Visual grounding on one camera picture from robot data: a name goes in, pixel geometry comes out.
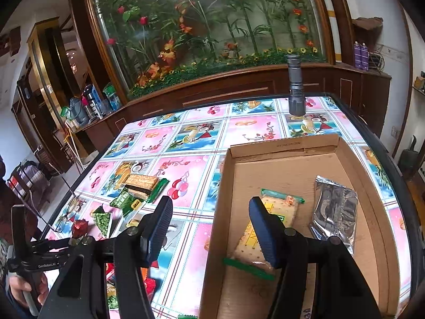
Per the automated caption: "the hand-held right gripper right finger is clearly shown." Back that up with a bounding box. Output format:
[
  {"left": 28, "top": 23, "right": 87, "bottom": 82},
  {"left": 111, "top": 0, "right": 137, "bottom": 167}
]
[{"left": 248, "top": 196, "right": 381, "bottom": 319}]

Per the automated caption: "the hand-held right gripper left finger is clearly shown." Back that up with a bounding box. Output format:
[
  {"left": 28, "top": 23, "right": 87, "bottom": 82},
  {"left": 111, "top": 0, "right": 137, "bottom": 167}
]
[{"left": 38, "top": 196, "right": 173, "bottom": 319}]

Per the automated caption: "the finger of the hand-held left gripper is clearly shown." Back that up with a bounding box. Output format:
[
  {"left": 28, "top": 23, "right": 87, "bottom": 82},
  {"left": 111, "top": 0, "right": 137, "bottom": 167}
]
[{"left": 31, "top": 237, "right": 76, "bottom": 256}]

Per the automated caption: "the green-edged cracker packet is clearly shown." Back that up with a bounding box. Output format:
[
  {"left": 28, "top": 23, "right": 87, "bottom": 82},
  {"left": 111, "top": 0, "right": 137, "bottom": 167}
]
[{"left": 223, "top": 189, "right": 305, "bottom": 281}]

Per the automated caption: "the red foil snack packet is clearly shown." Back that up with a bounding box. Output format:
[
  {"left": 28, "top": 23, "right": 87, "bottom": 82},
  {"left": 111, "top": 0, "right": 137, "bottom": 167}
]
[{"left": 72, "top": 220, "right": 88, "bottom": 239}]

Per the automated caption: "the shallow cardboard box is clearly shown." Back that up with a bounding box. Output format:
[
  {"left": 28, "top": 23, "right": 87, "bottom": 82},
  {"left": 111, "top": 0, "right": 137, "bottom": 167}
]
[{"left": 197, "top": 135, "right": 401, "bottom": 319}]

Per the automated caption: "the silver foil packet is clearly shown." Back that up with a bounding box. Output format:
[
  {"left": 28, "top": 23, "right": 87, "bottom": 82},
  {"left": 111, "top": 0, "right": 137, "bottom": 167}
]
[{"left": 309, "top": 175, "right": 359, "bottom": 256}]

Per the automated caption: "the person's left hand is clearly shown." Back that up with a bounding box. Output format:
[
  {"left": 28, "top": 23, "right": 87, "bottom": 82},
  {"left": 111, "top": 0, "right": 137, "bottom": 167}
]
[{"left": 6, "top": 272, "right": 50, "bottom": 308}]

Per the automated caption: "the chocolate wafer green packet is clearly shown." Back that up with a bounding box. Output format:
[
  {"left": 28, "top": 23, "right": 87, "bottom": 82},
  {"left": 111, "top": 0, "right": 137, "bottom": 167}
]
[{"left": 124, "top": 184, "right": 167, "bottom": 204}]

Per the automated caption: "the cream wafer green packet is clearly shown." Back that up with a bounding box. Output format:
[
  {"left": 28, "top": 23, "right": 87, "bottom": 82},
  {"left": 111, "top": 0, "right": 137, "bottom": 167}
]
[{"left": 125, "top": 173, "right": 170, "bottom": 195}]

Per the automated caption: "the clothes rack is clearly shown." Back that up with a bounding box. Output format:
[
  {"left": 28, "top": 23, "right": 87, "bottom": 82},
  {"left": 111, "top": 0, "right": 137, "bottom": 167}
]
[{"left": 6, "top": 160, "right": 52, "bottom": 207}]

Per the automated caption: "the printed fruit tablecloth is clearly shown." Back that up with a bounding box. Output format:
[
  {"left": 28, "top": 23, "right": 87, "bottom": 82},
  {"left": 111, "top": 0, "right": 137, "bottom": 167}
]
[{"left": 45, "top": 96, "right": 412, "bottom": 319}]

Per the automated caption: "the blue grey kettle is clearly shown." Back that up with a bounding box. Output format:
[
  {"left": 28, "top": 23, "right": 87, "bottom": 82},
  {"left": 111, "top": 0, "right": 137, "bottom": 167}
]
[{"left": 66, "top": 97, "right": 90, "bottom": 127}]

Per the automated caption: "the green package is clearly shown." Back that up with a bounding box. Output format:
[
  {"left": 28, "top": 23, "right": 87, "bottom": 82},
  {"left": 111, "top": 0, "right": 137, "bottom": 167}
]
[{"left": 102, "top": 82, "right": 123, "bottom": 111}]

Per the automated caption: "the black-framed table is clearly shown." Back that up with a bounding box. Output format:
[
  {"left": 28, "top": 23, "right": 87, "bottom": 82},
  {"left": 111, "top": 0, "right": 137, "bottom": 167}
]
[{"left": 43, "top": 93, "right": 419, "bottom": 319}]

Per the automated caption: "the dark thermos flask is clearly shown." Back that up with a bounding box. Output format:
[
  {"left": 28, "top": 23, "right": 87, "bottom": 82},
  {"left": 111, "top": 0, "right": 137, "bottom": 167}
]
[{"left": 82, "top": 85, "right": 97, "bottom": 122}]

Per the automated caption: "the grey flashlight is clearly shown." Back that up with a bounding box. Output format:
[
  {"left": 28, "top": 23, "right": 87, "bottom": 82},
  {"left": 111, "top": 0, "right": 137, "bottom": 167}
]
[{"left": 286, "top": 53, "right": 307, "bottom": 117}]

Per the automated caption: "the low wooden cabinet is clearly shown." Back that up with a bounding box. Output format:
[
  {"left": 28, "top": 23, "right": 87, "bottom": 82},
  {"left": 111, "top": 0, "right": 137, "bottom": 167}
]
[{"left": 66, "top": 62, "right": 392, "bottom": 160}]

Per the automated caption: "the bronze vase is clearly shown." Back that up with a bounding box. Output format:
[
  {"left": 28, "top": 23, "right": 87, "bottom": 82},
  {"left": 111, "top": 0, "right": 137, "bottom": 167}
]
[{"left": 398, "top": 136, "right": 425, "bottom": 182}]

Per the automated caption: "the glass door wooden cabinet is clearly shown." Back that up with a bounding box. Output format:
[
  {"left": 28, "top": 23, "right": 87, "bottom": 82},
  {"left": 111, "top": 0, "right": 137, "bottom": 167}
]
[{"left": 10, "top": 18, "right": 88, "bottom": 173}]

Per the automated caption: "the glass flower display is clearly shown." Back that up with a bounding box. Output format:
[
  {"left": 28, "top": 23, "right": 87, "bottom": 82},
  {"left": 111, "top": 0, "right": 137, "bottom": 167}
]
[{"left": 83, "top": 0, "right": 333, "bottom": 100}]

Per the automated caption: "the white yellow rolled scroll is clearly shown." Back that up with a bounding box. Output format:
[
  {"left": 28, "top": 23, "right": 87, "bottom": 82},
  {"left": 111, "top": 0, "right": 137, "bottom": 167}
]
[{"left": 314, "top": 0, "right": 343, "bottom": 64}]

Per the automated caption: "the black wire basket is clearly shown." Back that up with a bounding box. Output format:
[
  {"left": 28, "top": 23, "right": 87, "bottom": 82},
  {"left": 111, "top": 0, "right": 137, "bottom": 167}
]
[{"left": 368, "top": 50, "right": 386, "bottom": 72}]

